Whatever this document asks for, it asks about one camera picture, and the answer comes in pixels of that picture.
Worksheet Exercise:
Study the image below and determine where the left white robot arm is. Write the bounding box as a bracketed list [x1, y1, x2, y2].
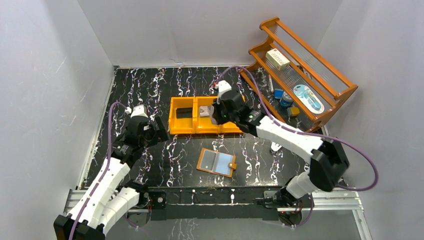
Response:
[53, 113, 169, 240]

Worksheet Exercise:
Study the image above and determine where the blue eraser block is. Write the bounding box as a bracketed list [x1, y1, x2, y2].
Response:
[273, 88, 284, 100]

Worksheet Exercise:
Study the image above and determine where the orange three-compartment bin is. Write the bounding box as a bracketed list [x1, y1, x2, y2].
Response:
[168, 96, 242, 135]

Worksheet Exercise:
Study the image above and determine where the orange card holder wallet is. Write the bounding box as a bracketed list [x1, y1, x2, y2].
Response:
[196, 148, 237, 178]

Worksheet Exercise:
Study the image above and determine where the orange wooden shelf rack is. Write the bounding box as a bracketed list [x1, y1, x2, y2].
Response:
[247, 17, 358, 132]

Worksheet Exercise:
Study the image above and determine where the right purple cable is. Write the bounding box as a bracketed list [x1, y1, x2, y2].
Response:
[218, 65, 380, 229]

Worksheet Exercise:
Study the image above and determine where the blue packaged cutter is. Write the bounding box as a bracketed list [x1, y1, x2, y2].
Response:
[293, 84, 325, 115]

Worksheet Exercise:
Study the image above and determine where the silver binder clip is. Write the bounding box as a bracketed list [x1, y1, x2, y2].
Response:
[270, 142, 282, 154]

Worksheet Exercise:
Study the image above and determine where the yellow grey sharpener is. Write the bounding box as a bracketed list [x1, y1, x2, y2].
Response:
[286, 106, 300, 118]

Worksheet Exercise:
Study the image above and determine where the white red box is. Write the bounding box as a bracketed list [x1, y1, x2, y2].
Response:
[265, 48, 291, 71]

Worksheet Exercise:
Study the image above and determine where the white pen marker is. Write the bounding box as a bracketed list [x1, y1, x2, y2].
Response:
[268, 74, 274, 93]

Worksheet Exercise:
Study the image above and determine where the silver card stack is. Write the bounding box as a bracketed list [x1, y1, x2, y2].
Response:
[198, 105, 214, 118]

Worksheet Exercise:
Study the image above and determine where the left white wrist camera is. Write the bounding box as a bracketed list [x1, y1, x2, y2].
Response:
[125, 104, 149, 119]

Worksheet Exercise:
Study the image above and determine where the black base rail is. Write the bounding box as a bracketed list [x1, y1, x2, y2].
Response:
[119, 185, 304, 222]

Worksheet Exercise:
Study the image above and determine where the black card in bin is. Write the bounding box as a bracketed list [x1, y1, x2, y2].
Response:
[175, 107, 193, 119]

